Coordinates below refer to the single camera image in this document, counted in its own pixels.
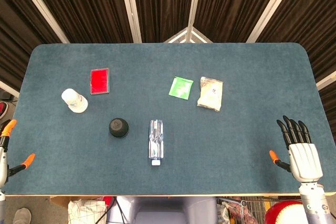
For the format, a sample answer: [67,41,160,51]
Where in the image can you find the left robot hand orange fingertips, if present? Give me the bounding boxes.
[0,119,36,188]

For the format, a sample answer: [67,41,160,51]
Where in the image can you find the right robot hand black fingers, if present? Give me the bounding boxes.
[269,115,324,183]

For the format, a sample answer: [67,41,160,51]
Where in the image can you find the black upside-down bowl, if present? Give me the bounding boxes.
[108,118,130,138]

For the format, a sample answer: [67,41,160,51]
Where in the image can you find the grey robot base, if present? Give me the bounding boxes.
[115,196,218,224]

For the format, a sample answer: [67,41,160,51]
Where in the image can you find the white paper cup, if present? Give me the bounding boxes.
[61,88,89,114]

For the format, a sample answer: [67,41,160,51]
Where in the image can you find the red and white shoe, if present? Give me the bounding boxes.
[0,100,10,120]

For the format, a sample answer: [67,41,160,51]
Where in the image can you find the grey shoe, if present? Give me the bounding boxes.
[13,207,32,224]

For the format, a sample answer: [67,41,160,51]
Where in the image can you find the white checked cloth bag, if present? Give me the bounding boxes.
[68,199,107,224]

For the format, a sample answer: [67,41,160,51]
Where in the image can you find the red playing card box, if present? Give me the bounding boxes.
[90,68,110,95]

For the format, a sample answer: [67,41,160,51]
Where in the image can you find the beige snack packet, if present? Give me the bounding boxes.
[196,76,224,112]

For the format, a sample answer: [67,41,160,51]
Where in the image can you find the green sachet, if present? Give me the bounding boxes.
[168,76,194,100]

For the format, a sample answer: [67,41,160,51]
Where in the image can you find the clear plastic water bottle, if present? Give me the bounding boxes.
[148,119,166,166]

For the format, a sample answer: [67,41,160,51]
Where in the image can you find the blue felt table cover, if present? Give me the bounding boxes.
[0,42,336,197]

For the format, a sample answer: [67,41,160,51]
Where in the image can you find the dark brown pleated curtain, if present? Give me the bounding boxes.
[0,0,336,141]

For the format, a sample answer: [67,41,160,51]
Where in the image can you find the white partition frame post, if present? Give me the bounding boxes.
[186,0,203,43]
[246,0,300,44]
[12,0,70,44]
[316,71,336,90]
[118,0,143,44]
[0,80,20,98]

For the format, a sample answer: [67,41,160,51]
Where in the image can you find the metal wire cart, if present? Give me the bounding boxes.
[217,196,301,224]

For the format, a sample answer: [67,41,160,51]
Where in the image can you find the black cable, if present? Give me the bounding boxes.
[98,196,124,224]

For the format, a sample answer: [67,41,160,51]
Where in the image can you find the white triangular frame brace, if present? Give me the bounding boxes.
[164,26,212,44]

